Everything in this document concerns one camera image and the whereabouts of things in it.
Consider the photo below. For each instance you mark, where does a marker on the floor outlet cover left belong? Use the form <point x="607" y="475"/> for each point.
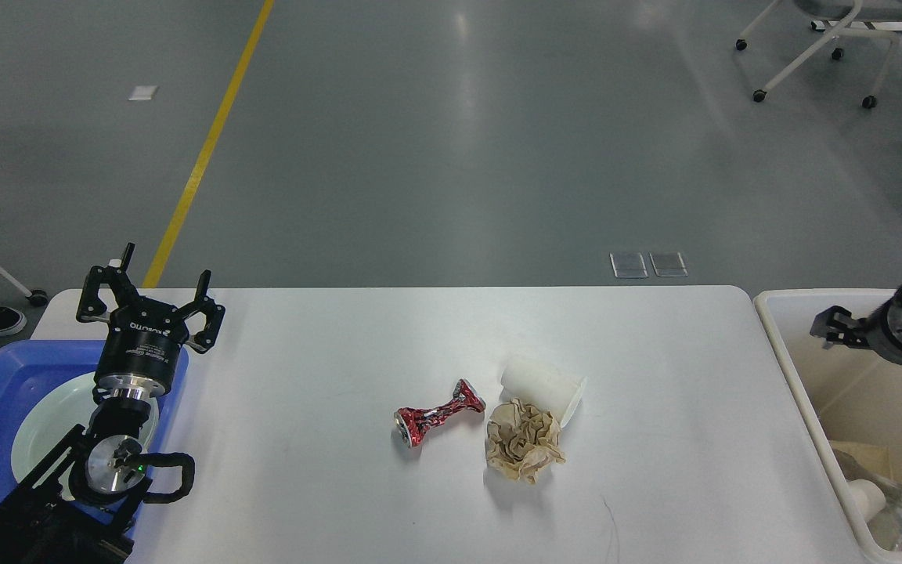
<point x="629" y="265"/>

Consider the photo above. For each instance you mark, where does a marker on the crumpled brown paper ball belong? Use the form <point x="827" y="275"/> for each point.
<point x="522" y="441"/>

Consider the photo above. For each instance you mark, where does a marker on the silver foil bag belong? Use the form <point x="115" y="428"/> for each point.
<point x="886" y="527"/>

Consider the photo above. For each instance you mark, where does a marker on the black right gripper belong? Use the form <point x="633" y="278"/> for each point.
<point x="880" y="331"/>

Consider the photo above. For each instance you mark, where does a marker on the green plate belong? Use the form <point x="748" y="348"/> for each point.
<point x="69" y="404"/>

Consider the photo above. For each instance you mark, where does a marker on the blue plastic tray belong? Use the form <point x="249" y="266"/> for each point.
<point x="30" y="370"/>

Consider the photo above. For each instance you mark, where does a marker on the white office chair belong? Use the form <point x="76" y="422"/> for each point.
<point x="845" y="19"/>

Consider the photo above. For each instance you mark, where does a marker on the white floor tag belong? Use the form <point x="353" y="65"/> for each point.
<point x="142" y="93"/>

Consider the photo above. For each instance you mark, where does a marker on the brown paper bag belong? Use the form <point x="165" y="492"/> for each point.
<point x="866" y="454"/>

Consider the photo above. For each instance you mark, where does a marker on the white paper cup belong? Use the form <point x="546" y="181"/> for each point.
<point x="869" y="498"/>
<point x="543" y="385"/>

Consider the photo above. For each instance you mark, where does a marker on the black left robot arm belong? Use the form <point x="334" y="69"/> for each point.
<point x="78" y="503"/>

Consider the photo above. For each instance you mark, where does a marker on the beige plastic bin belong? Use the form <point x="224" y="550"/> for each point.
<point x="851" y="395"/>

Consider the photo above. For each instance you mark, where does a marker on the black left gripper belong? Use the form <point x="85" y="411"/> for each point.
<point x="142" y="352"/>

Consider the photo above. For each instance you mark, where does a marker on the crushed red can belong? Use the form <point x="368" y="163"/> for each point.
<point x="413" y="424"/>

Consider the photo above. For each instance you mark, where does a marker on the floor outlet cover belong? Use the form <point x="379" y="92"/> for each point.
<point x="629" y="265"/>
<point x="668" y="264"/>

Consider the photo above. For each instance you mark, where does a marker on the lying white paper cup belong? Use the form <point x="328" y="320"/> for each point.
<point x="543" y="385"/>

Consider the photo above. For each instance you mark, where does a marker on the floor outlet cover right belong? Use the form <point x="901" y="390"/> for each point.
<point x="668" y="264"/>

